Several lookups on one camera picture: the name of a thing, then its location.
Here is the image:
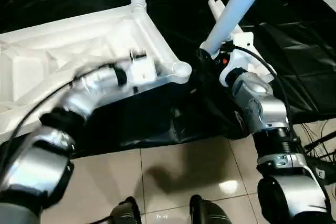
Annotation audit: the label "white plastic table top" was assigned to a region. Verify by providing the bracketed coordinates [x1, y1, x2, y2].
[0, 1, 193, 144]

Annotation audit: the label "black plastic mat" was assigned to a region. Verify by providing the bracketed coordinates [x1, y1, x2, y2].
[0, 0, 336, 159]

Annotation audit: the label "person's black shoes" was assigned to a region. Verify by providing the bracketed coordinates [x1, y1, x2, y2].
[188, 195, 233, 224]
[107, 197, 143, 224]

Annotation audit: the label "black power adapter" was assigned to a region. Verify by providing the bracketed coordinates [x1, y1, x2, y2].
[310, 161, 336, 186]

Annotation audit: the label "black coiled cable bundle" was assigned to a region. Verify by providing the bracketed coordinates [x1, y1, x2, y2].
[304, 124, 336, 163]

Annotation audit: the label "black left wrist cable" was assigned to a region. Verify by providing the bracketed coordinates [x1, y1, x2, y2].
[0, 68, 108, 148]

